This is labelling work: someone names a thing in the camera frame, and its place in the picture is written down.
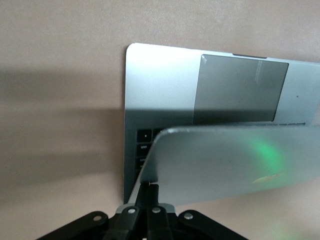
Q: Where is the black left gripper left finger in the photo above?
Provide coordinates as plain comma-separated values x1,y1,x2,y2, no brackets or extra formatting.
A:
37,184,150,240

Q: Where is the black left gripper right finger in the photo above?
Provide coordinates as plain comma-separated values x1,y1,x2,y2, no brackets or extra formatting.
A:
146,184,248,240

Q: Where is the grey aluminium laptop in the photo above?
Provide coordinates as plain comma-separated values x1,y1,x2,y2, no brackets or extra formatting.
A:
122,42,320,207

